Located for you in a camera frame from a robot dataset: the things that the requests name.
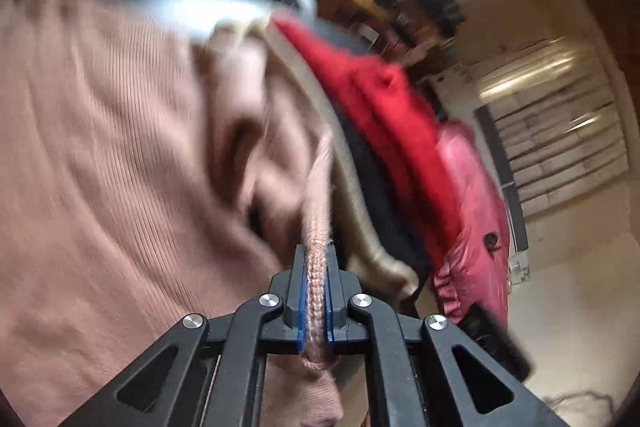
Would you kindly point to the beige garment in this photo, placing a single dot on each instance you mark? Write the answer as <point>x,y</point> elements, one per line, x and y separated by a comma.
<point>385,276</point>

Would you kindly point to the black garment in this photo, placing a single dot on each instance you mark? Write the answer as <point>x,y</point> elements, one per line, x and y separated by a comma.
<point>385,207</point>

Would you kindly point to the pink knit sweater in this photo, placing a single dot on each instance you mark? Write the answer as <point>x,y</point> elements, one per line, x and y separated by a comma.
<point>100,157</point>

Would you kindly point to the red garment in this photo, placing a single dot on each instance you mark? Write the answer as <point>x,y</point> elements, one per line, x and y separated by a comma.
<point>380,107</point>

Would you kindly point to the pink shiny jacket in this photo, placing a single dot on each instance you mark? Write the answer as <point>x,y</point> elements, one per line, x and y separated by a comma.
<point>470,207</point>

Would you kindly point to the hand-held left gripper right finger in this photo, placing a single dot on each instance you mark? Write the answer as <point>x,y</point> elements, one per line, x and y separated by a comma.
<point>329,307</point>

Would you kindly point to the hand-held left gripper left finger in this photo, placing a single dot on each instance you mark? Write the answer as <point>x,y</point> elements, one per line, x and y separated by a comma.
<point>301,307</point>

